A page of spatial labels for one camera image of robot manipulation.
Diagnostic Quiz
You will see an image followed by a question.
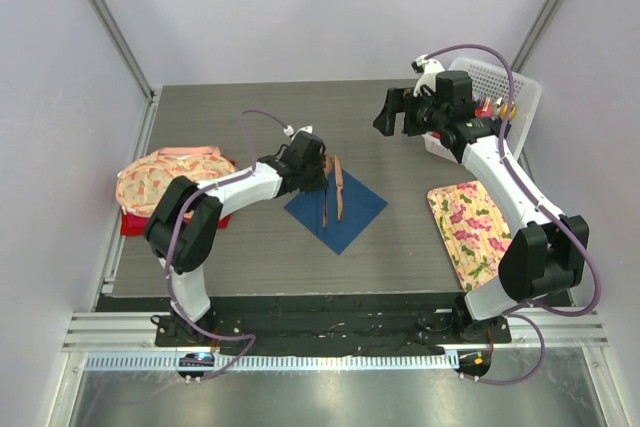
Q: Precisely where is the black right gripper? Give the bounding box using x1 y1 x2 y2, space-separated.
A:
373 87 447 138

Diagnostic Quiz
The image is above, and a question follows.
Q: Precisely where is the rose gold spoon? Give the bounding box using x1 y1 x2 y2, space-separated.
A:
322 155 334 228

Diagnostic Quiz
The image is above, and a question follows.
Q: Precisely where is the blue paper napkin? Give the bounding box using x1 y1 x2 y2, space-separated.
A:
284 170 388 255

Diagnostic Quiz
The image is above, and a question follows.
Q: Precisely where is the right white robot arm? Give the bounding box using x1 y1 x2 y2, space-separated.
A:
373 70 589 342

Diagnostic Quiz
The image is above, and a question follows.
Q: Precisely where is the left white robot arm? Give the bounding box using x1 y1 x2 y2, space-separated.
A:
144 130 328 346

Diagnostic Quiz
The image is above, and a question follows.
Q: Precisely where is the red napkin stack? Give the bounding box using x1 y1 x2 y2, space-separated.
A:
120 212 232 237

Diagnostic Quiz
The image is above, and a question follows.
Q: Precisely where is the white plastic basket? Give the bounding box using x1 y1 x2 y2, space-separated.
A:
423 57 542 162

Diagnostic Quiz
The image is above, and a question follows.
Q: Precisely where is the gold spoon in basket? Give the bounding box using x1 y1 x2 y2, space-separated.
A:
500 103 517 120

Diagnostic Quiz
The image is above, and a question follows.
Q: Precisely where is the floral tray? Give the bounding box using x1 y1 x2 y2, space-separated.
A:
426 181 511 292

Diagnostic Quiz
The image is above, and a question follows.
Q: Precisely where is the floral mesh laundry bag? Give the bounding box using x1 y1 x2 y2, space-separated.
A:
115 146 236 218

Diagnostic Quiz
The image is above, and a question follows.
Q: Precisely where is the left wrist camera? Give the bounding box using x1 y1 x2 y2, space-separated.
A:
283 125 313 140

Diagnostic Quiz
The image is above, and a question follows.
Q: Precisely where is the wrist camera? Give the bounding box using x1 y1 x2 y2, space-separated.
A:
411 55 445 97
283 125 313 140

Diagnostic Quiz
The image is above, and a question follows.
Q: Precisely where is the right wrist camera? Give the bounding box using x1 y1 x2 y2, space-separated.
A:
411 55 445 97

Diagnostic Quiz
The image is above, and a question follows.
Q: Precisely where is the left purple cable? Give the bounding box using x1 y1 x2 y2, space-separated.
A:
164 109 314 381

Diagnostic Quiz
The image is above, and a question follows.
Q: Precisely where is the purple cable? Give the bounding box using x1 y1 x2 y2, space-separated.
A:
164 109 314 381
422 43 602 386

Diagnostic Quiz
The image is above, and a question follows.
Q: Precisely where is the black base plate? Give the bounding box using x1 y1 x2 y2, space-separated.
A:
151 293 511 357

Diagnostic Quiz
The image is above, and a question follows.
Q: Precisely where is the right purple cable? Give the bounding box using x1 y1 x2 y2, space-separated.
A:
422 43 602 386

